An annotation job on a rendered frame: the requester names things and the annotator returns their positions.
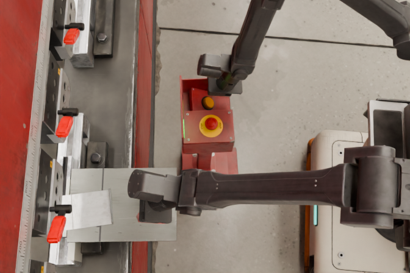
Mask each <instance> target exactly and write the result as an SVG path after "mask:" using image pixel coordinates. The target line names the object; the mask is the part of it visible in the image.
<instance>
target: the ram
mask: <svg viewBox="0 0 410 273"><path fill-rule="evenodd" d="M43 1H44V0H0V273H16V269H17V262H18V250H19V243H20V231H21V220H22V213H23V201H24V189H25V183H26V171H27V159H28V152H29V140H30V134H31V122H32V111H33V104H34V92H35V80H36V73H37V62H38V50H39V43H40V31H41V19H42V13H43ZM52 7H53V0H49V7H48V19H47V26H46V38H45V51H44V57H43V70H42V77H41V89H40V102H39V108H38V121H37V133H36V140H35V152H34V165H33V171H32V184H31V196H30V203H29V216H28V222H27V235H26V247H25V254H24V266H23V273H28V268H29V255H30V248H31V235H32V223H33V215H34V203H35V190H36V182H37V170H38V158H39V150H40V137H41V125H42V117H43V105H44V98H45V85H46V72H47V65H48V52H49V40H50V33H51V20H52Z"/></svg>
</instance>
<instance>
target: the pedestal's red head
mask: <svg viewBox="0 0 410 273"><path fill-rule="evenodd" d="M179 80H180V98H181V134H182V149H183V153H184V154H199V153H214V152H232V150H233V147H234V142H235V138H234V120H233V111H232V110H231V105H230V97H215V96H209V95H208V92H207V88H208V79H207V78H201V79H182V77H181V75H180V76H179ZM182 87H183V105H184V128H183V111H182ZM205 96H207V97H210V98H212V100H213V101H214V106H213V109H212V110H206V109H204V107H203V106H202V103H201V100H202V98H203V97H205ZM207 115H215V116H217V117H219V118H220V119H221V121H222V123H223V129H222V131H221V133H220V134H219V135H217V136H215V137H207V136H205V135H203V134H202V133H201V131H200V121H201V120H202V118H204V117H205V116H207Z"/></svg>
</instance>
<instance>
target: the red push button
mask: <svg viewBox="0 0 410 273"><path fill-rule="evenodd" d="M204 124H205V126H206V128H207V129H209V130H214V129H216V128H217V126H218V121H217V120H216V119H215V118H207V119H206V121H205V123H204Z"/></svg>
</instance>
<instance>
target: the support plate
mask: <svg viewBox="0 0 410 273"><path fill-rule="evenodd" d="M135 169H139V170H143V171H148V172H153V173H156V174H162V175H164V176H165V175H166V174H170V175H174V176H177V168H104V184H103V190H108V189H109V188H110V189H111V198H112V213H113V224H109V225H102V226H101V241H99V227H96V226H95V227H87V228H81V229H73V230H67V242H68V243H86V242H129V241H176V226H177V211H176V210H175V209H176V207H175V208H172V222H171V223H169V224H152V223H142V222H138V220H137V218H136V216H137V214H138V213H139V211H140V199H134V198H130V197H129V196H128V182H129V178H130V176H131V174H132V172H133V171H134V170H135ZM102 176H103V169H102V168H99V169H72V170H71V186H70V195H72V194H80V193H89V192H94V191H101V188H102Z"/></svg>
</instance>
